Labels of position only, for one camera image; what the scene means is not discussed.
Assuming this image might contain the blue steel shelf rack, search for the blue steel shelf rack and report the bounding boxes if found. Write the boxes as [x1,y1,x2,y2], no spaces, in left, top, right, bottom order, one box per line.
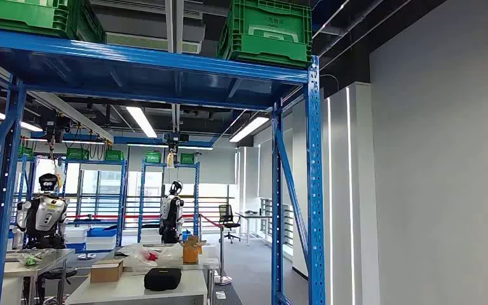
[137,159,201,244]
[17,156,39,203]
[60,158,128,249]
[0,27,326,305]

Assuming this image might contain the grey workbench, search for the grey workbench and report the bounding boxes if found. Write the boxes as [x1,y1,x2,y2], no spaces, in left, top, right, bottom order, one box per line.
[100,246,221,305]

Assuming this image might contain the white workbench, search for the white workbench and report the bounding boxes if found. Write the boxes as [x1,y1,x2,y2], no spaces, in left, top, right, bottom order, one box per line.
[65,269,208,305]

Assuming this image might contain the white office desk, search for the white office desk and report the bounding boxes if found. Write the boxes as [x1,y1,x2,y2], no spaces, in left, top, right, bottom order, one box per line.
[234,210,273,247]

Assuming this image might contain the black office chair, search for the black office chair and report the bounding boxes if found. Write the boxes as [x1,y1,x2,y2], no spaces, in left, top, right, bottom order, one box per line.
[218,204,242,245]

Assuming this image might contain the grey slatted window guard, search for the grey slatted window guard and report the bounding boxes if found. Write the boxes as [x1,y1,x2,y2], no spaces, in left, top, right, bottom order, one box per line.
[260,196,294,250]

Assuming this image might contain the red barrier belt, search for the red barrier belt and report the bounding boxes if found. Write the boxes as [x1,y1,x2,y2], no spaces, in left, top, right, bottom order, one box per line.
[199,213,224,231]
[65,213,195,221]

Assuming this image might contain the white black humanoid robot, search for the white black humanoid robot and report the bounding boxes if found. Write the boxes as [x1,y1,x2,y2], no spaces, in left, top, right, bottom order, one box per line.
[158,180,186,245]

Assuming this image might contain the orange paper bag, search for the orange paper bag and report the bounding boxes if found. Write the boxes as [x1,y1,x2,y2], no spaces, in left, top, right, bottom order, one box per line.
[182,235,207,266]

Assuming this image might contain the clear plastic bag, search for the clear plastic bag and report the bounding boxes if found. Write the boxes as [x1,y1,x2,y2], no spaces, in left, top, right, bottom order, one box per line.
[119,243,184,273]

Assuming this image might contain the black zip case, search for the black zip case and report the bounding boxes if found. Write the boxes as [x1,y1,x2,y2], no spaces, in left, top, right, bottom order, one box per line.
[144,268,183,292]

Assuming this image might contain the blue plastic bin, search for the blue plastic bin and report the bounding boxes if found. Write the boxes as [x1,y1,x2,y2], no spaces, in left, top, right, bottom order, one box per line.
[86,227,118,238]

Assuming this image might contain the white plastic bin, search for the white plastic bin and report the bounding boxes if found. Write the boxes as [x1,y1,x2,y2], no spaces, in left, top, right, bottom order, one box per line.
[65,227,89,244]
[85,236,118,252]

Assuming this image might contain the brown cardboard box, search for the brown cardboard box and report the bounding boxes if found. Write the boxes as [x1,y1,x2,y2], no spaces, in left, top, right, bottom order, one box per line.
[90,259,125,284]

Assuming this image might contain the black overhead hoist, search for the black overhead hoist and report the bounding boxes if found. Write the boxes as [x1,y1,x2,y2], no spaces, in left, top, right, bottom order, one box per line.
[41,114,73,146]

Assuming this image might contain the silver black humanoid robot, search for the silver black humanoid robot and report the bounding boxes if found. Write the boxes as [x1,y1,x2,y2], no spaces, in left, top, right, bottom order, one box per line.
[11,173,71,250]

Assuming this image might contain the black round stool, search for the black round stool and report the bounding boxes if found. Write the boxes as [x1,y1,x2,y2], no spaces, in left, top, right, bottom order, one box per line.
[41,266,79,305]

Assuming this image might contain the clear bag green parts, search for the clear bag green parts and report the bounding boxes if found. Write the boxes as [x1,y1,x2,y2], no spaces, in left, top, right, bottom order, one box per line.
[18,252,45,268]

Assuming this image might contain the metal table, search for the metal table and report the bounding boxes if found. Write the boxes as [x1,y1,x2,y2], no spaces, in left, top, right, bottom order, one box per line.
[0,248,76,305]

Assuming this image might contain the grey overhead crane rail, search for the grey overhead crane rail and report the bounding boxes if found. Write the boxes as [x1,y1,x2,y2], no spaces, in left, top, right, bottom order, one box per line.
[164,0,185,134]
[0,50,115,143]

